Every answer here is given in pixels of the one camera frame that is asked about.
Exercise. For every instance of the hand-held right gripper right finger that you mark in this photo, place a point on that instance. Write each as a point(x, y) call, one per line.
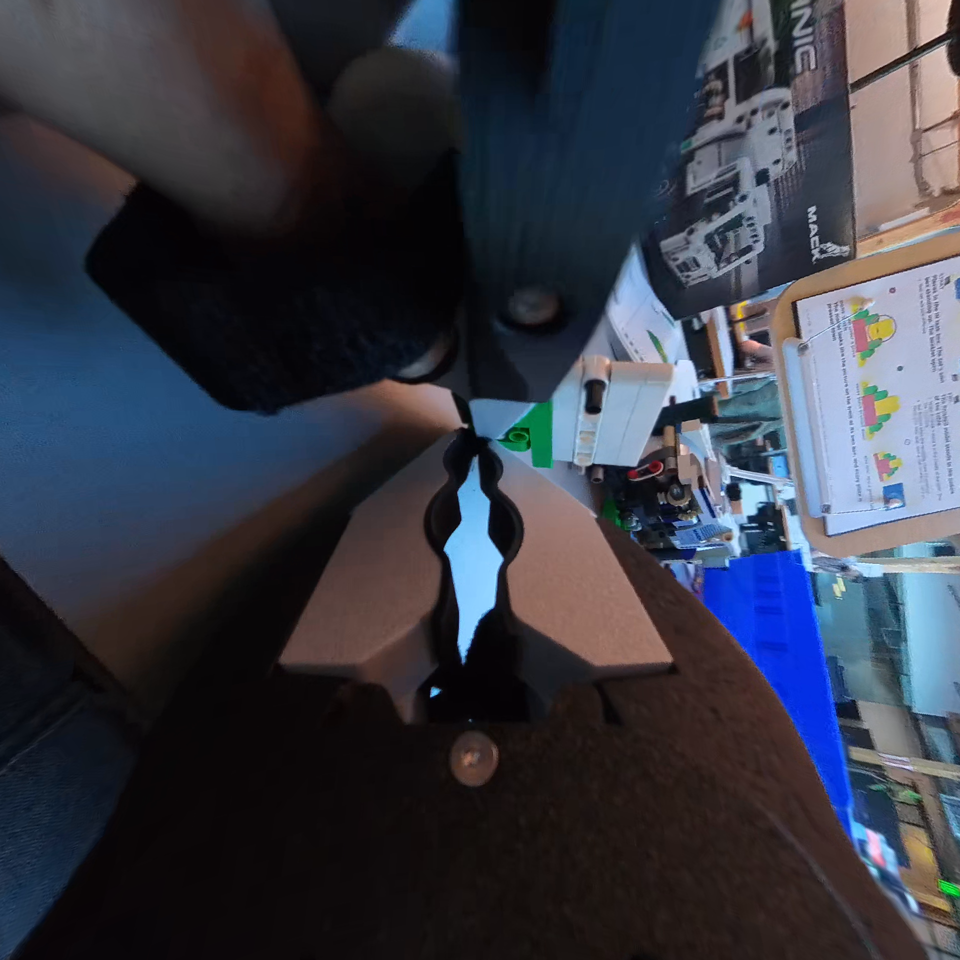
point(585, 592)

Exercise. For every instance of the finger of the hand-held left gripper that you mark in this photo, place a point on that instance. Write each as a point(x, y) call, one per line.
point(499, 414)

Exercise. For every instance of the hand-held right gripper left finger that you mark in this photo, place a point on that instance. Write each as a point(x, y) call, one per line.
point(367, 585)

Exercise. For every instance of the green lego piece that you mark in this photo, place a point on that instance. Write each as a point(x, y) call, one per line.
point(534, 442)

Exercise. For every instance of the lego truck model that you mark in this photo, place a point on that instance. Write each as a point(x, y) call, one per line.
point(630, 405)

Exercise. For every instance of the lego set box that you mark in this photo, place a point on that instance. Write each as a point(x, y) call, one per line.
point(757, 150)

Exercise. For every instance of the person's left hand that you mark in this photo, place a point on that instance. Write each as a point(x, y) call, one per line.
point(150, 90)

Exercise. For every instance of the instruction booklet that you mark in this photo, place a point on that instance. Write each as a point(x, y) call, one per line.
point(645, 322)

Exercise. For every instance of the blue plastic crate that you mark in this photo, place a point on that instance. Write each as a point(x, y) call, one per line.
point(772, 637)

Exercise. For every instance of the wooden framed instruction board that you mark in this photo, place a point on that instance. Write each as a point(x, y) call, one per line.
point(877, 397)

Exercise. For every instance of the person's jeans leg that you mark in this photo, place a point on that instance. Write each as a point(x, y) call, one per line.
point(45, 750)

